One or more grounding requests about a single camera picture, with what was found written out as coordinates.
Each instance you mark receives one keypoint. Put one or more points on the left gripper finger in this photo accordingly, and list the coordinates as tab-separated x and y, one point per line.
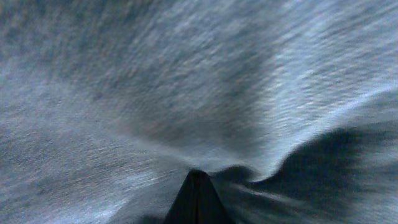
197	202

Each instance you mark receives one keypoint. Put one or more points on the dark blue jeans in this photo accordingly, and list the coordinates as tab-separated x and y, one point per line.
290	106

